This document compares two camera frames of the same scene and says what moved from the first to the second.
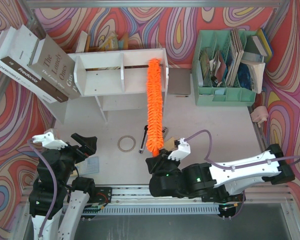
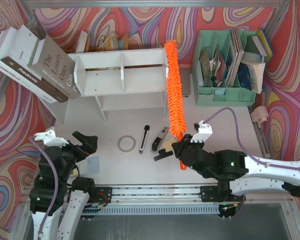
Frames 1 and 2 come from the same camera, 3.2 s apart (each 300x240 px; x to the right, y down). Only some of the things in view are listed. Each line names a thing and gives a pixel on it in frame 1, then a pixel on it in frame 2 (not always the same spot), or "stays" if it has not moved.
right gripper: [160, 161] → [181, 149]
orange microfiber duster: [155, 132] → [177, 115]
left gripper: [78, 150] stays
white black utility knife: [141, 150] stays
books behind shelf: [85, 44] stays
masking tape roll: [126, 136] stays
